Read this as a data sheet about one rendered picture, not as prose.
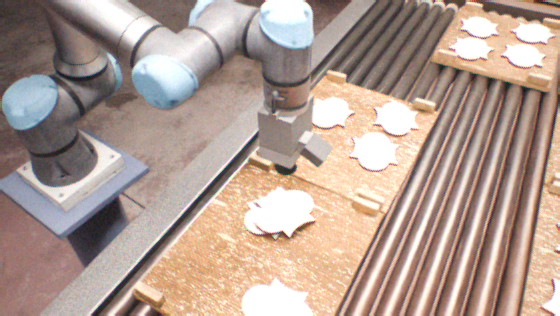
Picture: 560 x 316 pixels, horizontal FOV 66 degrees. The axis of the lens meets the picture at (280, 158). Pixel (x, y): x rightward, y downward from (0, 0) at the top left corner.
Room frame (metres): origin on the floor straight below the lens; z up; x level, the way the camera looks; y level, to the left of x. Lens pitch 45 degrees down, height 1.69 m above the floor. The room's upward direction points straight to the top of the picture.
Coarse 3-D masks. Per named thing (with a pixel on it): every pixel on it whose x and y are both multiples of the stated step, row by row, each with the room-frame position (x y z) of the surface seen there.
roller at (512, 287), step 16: (544, 96) 1.05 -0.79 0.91; (544, 112) 0.97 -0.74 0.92; (544, 128) 0.89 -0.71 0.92; (544, 144) 0.83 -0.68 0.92; (544, 160) 0.77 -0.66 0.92; (528, 176) 0.72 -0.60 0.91; (528, 192) 0.67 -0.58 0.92; (528, 208) 0.62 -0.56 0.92; (528, 224) 0.57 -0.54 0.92; (512, 240) 0.54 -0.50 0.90; (528, 240) 0.53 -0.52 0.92; (512, 256) 0.50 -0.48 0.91; (528, 256) 0.49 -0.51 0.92; (512, 272) 0.46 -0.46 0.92; (512, 288) 0.42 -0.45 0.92; (512, 304) 0.39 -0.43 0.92
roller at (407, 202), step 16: (464, 80) 1.12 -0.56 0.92; (448, 96) 1.05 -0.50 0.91; (448, 112) 0.96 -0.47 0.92; (432, 128) 0.91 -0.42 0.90; (448, 128) 0.90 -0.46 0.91; (432, 144) 0.83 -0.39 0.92; (432, 160) 0.78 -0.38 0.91; (416, 176) 0.72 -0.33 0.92; (416, 192) 0.67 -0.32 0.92; (400, 208) 0.62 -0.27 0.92; (400, 224) 0.57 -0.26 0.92; (384, 240) 0.53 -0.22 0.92; (400, 240) 0.54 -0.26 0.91; (384, 256) 0.49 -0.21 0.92; (368, 272) 0.46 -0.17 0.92; (384, 272) 0.46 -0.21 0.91; (368, 288) 0.42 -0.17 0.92; (352, 304) 0.39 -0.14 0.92; (368, 304) 0.39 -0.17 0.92
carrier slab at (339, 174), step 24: (336, 96) 1.01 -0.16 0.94; (360, 96) 1.01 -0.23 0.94; (384, 96) 1.01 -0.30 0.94; (360, 120) 0.91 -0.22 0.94; (432, 120) 0.91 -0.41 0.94; (336, 144) 0.81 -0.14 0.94; (408, 144) 0.81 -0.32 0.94; (312, 168) 0.73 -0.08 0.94; (336, 168) 0.73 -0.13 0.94; (360, 168) 0.73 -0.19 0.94; (408, 168) 0.73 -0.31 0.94; (336, 192) 0.65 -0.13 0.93; (384, 192) 0.65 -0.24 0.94; (384, 216) 0.59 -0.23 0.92
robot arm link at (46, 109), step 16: (32, 80) 0.79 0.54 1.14; (48, 80) 0.79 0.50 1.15; (16, 96) 0.75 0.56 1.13; (32, 96) 0.74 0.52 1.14; (48, 96) 0.74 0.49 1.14; (64, 96) 0.78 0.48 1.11; (16, 112) 0.71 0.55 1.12; (32, 112) 0.71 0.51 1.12; (48, 112) 0.72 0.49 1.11; (64, 112) 0.75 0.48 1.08; (80, 112) 0.79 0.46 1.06; (16, 128) 0.70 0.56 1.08; (32, 128) 0.70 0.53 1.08; (48, 128) 0.72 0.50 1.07; (64, 128) 0.74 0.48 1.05; (32, 144) 0.70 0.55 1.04; (48, 144) 0.71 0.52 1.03; (64, 144) 0.73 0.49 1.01
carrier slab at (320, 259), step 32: (224, 192) 0.65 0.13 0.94; (256, 192) 0.65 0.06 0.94; (320, 192) 0.65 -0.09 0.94; (192, 224) 0.56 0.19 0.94; (224, 224) 0.56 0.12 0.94; (320, 224) 0.56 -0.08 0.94; (352, 224) 0.56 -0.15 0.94; (192, 256) 0.48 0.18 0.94; (224, 256) 0.48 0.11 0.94; (256, 256) 0.48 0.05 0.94; (288, 256) 0.48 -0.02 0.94; (320, 256) 0.48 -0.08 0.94; (352, 256) 0.48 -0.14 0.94; (160, 288) 0.41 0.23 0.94; (192, 288) 0.41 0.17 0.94; (224, 288) 0.41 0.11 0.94; (320, 288) 0.41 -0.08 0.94
